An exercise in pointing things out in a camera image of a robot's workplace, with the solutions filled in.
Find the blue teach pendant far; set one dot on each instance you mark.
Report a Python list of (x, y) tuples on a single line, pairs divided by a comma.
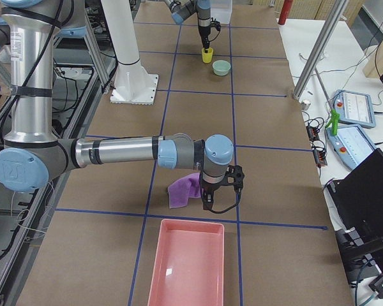
[(354, 108)]

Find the translucent white plastic box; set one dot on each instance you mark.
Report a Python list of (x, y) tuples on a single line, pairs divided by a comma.
[(221, 10)]

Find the blue teach pendant near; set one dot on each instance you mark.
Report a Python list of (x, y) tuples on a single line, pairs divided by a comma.
[(351, 143)]

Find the blue teach pendant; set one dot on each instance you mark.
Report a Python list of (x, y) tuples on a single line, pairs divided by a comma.
[(351, 143), (354, 108)]

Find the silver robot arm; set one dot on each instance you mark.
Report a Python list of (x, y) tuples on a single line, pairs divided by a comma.
[(33, 155), (202, 8)]

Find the green handled reacher grabber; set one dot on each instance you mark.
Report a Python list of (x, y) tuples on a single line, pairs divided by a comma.
[(333, 116)]

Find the pink plastic tray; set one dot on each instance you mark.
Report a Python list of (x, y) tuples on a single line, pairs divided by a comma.
[(189, 264)]

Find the yellow plastic cup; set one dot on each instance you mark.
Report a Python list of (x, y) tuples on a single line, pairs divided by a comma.
[(207, 57)]

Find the aluminium frame post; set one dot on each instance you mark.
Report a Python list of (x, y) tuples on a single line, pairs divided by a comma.
[(319, 46)]

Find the mint green bowl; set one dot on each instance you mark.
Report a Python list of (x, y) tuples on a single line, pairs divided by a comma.
[(221, 68)]

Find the red fire extinguisher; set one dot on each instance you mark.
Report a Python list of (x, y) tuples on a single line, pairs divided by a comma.
[(287, 4)]

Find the purple cloth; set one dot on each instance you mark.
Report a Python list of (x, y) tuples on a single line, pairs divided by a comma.
[(183, 189)]

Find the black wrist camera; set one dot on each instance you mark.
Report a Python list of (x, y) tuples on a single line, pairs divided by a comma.
[(234, 176), (216, 24)]

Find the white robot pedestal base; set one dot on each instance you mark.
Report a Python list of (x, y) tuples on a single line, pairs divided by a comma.
[(132, 83)]

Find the small metal cylinder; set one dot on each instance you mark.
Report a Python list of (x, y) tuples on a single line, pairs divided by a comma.
[(305, 104)]

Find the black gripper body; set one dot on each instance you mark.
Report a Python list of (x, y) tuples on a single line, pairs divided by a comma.
[(209, 187), (204, 32)]

